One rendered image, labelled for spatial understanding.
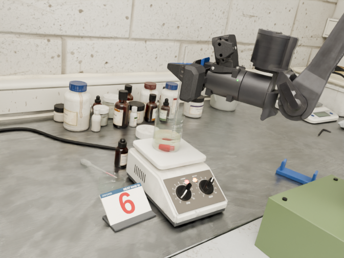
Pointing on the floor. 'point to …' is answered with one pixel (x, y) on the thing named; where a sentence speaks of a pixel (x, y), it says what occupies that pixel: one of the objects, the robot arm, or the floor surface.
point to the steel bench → (38, 248)
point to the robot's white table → (230, 244)
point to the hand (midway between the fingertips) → (183, 69)
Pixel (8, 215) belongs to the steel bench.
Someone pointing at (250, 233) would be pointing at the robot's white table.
